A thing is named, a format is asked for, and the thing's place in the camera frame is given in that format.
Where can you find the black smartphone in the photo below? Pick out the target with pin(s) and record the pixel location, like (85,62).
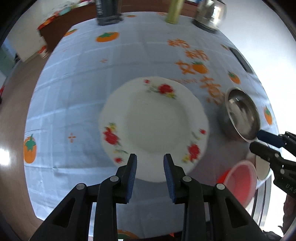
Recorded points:
(240,59)

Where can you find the stainless steel electric kettle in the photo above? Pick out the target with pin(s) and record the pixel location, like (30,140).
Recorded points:
(211,14)

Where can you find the red gift box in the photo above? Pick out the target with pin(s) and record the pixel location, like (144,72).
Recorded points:
(47,22)

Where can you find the red plastic cup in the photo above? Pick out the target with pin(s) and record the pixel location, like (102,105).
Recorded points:
(240,183)

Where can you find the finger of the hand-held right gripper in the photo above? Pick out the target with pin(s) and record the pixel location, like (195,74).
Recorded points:
(268,136)
(263,150)

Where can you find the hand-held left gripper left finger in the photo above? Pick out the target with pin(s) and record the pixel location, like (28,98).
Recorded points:
(131,178)

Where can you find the person's right hand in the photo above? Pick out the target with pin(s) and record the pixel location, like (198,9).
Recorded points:
(289,208)

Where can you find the white enamel bowl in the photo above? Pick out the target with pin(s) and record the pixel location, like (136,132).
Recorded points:
(262,168)

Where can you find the stainless steel bowl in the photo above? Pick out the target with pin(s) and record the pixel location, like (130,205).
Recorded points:
(242,115)

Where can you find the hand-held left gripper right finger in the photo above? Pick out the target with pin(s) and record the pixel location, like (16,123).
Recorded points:
(170,178)

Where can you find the white plate red flowers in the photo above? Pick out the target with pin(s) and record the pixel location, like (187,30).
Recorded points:
(152,125)

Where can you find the green bottle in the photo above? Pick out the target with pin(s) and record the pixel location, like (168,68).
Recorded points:
(174,11)

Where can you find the large dark thermos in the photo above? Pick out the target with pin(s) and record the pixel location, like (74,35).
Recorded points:
(108,16)

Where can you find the white bucket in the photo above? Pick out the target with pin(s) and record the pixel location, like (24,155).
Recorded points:
(43,52)

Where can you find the teal basin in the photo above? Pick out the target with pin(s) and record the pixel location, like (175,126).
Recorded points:
(66,11)

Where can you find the persimmon print tablecloth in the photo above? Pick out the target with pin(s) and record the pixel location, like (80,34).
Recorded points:
(81,92)

